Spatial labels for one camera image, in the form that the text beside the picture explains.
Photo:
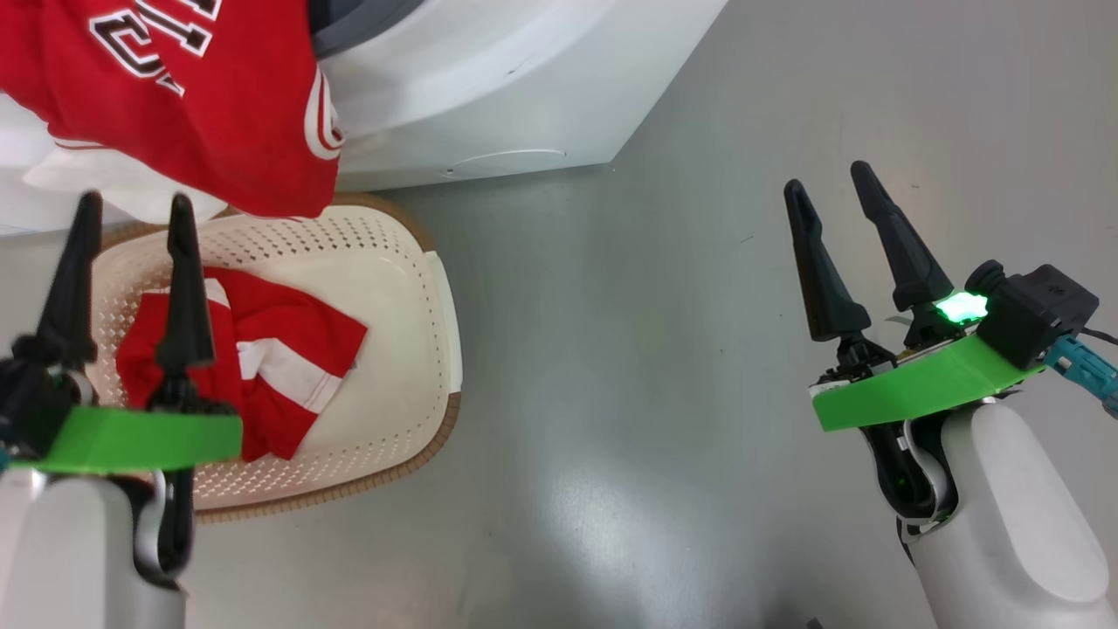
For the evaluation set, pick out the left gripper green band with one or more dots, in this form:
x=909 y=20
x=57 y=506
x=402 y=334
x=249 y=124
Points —
x=140 y=437

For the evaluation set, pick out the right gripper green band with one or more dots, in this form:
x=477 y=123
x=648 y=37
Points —
x=917 y=389

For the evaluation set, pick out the red white striped shorts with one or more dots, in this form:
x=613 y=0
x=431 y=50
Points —
x=279 y=349

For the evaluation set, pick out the red jersey with number print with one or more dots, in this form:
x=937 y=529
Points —
x=218 y=105

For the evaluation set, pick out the cream perforated laundry basket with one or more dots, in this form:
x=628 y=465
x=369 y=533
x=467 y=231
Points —
x=393 y=349

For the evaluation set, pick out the grey rubber door gasket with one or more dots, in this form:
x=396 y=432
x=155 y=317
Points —
x=349 y=26

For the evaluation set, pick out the white front-load washing machine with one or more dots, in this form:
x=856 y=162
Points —
x=489 y=87

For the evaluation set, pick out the round white filter cover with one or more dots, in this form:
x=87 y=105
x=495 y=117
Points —
x=507 y=164

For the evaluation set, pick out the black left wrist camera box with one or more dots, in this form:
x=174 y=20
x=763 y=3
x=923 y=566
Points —
x=31 y=406

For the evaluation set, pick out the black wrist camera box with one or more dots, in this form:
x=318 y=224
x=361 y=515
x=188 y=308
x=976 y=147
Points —
x=31 y=406
x=1039 y=310

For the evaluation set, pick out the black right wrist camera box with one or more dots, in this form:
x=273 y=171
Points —
x=1039 y=310

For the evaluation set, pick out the teal right camera connector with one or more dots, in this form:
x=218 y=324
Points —
x=1083 y=367

